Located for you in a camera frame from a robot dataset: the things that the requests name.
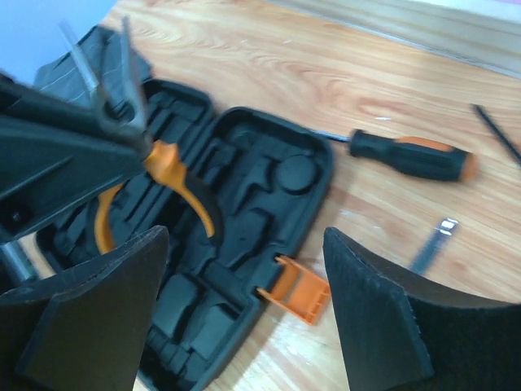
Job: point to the silver orange utility knife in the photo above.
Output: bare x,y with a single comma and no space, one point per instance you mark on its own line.
442,232

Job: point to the orange black pliers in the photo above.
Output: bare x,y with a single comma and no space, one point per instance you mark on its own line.
161,160

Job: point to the black plastic tool case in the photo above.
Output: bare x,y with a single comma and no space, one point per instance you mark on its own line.
269,177

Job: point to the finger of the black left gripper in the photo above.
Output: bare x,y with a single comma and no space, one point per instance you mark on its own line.
54,157

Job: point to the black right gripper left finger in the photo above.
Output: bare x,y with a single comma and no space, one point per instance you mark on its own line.
84,328

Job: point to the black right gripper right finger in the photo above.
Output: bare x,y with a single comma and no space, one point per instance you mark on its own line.
402,331

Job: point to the black orange screwdriver handle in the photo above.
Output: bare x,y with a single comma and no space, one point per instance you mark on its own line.
412,156

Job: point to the dark grey folded cloth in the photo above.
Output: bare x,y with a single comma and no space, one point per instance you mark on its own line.
62,80

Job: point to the orange grid handle tool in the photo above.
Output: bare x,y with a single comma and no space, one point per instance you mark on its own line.
498,132

